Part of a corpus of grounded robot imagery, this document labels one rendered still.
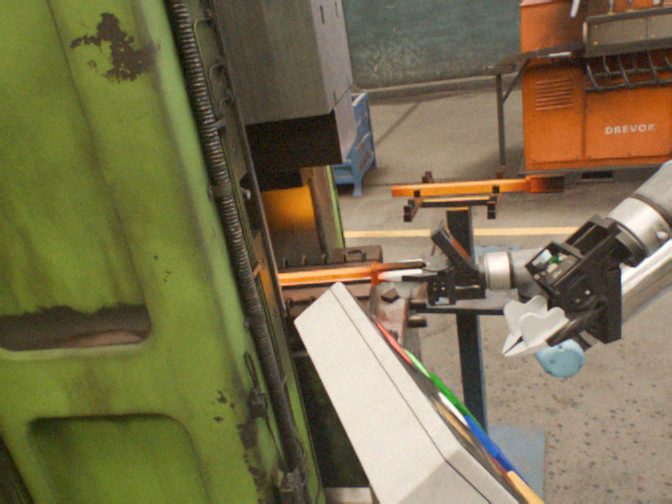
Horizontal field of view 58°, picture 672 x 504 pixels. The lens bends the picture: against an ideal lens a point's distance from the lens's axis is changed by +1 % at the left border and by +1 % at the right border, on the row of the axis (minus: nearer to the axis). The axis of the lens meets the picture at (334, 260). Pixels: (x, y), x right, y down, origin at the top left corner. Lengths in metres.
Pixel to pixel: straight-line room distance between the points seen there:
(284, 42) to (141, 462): 0.73
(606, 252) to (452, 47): 7.95
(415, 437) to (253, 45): 0.65
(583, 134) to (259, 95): 3.83
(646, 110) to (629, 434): 2.74
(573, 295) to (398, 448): 0.37
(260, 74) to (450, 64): 7.83
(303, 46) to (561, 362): 0.68
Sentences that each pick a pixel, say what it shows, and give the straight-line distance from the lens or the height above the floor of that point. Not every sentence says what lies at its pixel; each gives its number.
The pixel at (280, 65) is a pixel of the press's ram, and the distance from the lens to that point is 0.96.
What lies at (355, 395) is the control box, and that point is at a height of 1.17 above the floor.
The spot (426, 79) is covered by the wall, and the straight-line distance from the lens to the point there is 8.85.
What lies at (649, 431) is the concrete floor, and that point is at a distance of 2.40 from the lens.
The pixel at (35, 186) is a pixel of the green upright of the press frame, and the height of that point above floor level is 1.36.
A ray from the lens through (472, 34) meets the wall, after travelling 8.66.
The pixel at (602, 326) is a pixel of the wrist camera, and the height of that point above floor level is 1.07.
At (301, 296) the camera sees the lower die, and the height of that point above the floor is 0.99.
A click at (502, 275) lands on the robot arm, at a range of 1.20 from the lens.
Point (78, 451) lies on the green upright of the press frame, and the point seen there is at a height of 0.89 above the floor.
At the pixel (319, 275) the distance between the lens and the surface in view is 1.24.
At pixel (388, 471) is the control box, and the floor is 1.17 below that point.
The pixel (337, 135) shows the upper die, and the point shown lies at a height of 1.32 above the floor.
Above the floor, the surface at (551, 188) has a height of 0.99.
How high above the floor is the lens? 1.53
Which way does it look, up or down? 24 degrees down
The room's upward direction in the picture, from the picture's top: 10 degrees counter-clockwise
